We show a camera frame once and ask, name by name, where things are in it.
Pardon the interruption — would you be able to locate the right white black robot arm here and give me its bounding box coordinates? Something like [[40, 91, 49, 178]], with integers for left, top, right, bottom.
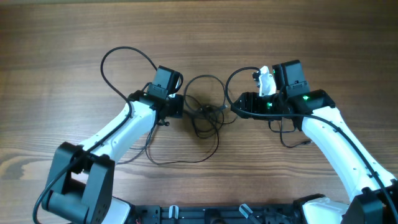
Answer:
[[229, 60, 397, 223]]

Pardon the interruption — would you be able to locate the thin black cable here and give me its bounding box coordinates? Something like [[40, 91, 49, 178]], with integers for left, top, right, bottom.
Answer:
[[116, 93, 313, 166]]

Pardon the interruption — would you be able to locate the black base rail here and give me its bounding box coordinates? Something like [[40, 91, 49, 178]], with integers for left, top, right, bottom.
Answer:
[[126, 204, 302, 224]]

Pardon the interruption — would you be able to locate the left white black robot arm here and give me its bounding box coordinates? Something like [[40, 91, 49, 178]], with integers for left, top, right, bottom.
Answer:
[[36, 66, 183, 223]]

